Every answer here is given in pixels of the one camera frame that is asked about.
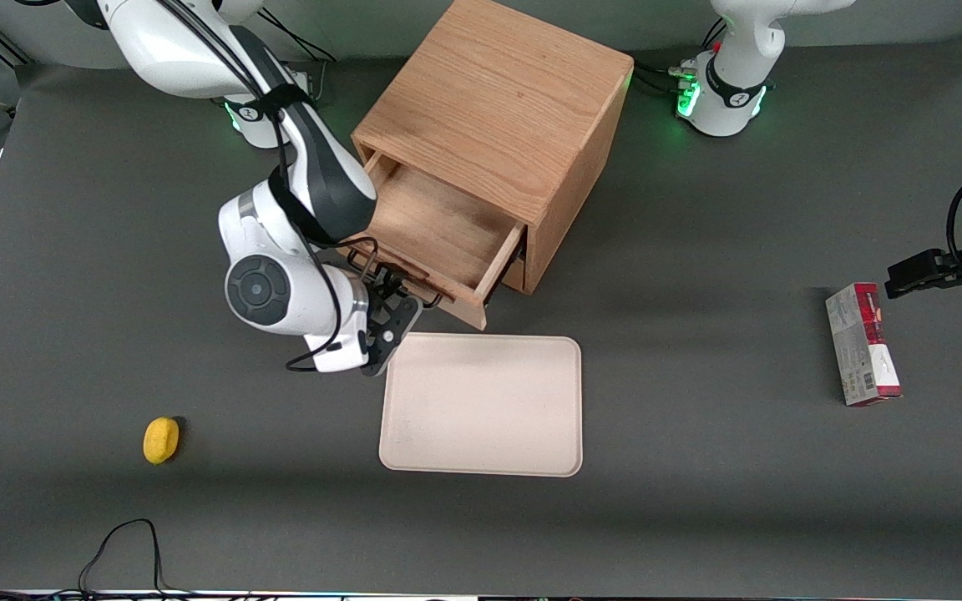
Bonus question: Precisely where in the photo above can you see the black left base cables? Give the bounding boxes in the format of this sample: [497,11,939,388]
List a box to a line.
[631,58,699,94]

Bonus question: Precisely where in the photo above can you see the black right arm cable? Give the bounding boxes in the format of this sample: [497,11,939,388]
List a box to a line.
[155,0,344,374]

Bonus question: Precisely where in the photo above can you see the black looped cable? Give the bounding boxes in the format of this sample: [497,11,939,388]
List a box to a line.
[76,518,169,598]

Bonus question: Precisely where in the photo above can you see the white rectangular tray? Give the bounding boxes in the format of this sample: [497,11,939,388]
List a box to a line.
[378,332,584,478]

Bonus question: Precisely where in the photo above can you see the black right base cables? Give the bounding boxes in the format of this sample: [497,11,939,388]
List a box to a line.
[260,7,337,63]

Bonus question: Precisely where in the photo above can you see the red plaid cardboard box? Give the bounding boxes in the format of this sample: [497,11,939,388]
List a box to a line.
[825,282,904,407]

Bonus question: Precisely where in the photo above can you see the wooden drawer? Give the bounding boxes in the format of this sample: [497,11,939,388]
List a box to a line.
[337,150,528,331]

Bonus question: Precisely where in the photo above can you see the black base cables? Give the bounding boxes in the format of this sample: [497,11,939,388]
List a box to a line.
[631,58,699,94]
[260,7,337,63]

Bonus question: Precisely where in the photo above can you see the wooden drawer cabinet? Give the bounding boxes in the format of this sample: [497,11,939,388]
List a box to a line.
[351,0,635,295]

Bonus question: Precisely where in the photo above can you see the yellow sponge ball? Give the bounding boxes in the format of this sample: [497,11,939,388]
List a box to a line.
[143,417,181,465]

